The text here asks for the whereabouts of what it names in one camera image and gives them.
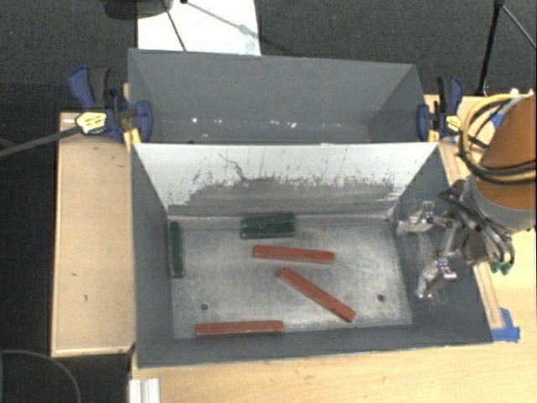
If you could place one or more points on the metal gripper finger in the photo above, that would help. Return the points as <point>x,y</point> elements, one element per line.
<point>415,223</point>
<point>432,276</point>

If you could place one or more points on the red-brown flat block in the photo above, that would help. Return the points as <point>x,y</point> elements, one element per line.
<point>239,328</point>
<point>316,294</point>
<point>293,254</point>

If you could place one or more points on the grey metal bin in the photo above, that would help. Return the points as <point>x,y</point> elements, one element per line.
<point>293,292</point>

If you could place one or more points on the dark green flat block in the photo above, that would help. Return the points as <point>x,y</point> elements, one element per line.
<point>268,218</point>
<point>176,250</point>
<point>267,231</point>

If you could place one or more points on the pale wood flat board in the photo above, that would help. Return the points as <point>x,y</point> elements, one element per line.
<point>94,233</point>

